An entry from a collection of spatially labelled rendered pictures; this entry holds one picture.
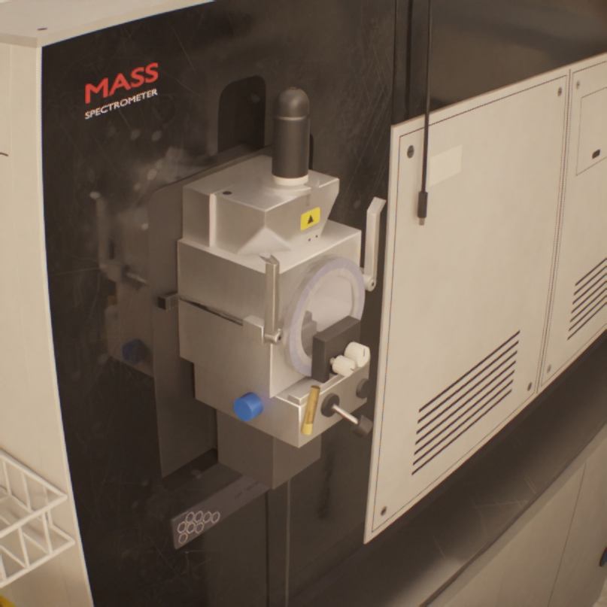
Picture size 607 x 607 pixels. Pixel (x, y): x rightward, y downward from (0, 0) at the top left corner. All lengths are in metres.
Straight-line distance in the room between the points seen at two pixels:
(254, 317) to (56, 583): 0.30
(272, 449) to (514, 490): 0.63
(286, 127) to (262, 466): 0.27
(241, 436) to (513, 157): 0.50
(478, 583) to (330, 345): 0.66
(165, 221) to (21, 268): 0.13
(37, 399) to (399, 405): 0.48
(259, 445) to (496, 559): 0.62
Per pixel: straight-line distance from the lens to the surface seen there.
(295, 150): 0.78
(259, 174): 0.82
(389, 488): 1.21
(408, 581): 1.27
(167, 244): 0.81
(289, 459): 0.88
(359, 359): 0.81
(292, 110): 0.77
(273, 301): 0.75
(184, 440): 0.90
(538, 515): 1.51
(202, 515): 0.94
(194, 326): 0.83
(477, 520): 1.38
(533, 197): 1.30
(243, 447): 0.88
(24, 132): 0.69
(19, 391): 0.80
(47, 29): 0.68
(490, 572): 1.43
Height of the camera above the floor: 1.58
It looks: 27 degrees down
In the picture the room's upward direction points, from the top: 2 degrees clockwise
